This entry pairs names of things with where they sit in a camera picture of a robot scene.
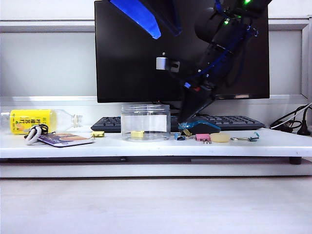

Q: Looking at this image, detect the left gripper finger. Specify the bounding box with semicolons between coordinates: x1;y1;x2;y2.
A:
146;0;183;37
109;0;162;39

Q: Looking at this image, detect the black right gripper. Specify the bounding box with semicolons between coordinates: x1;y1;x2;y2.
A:
170;60;217;122

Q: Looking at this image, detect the black blue computer mouse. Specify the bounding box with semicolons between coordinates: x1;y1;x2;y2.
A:
178;119;222;135

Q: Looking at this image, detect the pink binder clip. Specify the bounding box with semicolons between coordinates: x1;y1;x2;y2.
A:
195;133;213;145

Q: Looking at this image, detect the black computer monitor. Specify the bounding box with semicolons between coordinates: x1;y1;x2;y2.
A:
95;0;271;117

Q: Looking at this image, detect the clear plastic jar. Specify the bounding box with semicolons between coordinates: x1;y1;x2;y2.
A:
121;103;171;142

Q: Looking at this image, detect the white raised desk board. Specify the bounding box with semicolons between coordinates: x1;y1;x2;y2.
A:
0;126;312;166

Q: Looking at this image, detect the teal binder clip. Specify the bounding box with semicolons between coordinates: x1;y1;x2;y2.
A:
230;132;260;142

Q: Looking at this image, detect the black keyboard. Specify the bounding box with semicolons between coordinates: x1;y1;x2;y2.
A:
90;116;266;134

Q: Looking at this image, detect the black power plug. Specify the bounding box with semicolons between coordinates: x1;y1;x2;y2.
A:
296;105;312;136

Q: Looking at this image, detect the purple orange card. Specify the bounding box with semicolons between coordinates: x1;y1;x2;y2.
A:
39;133;95;148

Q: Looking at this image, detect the plastic bottle yellow label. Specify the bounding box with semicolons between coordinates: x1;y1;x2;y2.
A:
0;109;84;136

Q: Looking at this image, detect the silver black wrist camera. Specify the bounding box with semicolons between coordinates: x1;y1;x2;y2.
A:
156;57;181;73

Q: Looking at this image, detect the blue black arm cable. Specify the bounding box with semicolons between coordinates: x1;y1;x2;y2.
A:
185;23;259;86

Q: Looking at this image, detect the grey aluminium partition frame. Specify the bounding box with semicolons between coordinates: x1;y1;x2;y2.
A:
0;16;312;108

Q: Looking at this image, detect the black looped cable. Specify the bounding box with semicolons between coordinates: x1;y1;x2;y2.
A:
269;113;303;130

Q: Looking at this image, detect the black thin cable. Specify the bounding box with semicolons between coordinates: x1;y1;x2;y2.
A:
290;102;312;118

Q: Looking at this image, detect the white braided keychain strap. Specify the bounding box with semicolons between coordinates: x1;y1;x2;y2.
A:
24;125;42;146

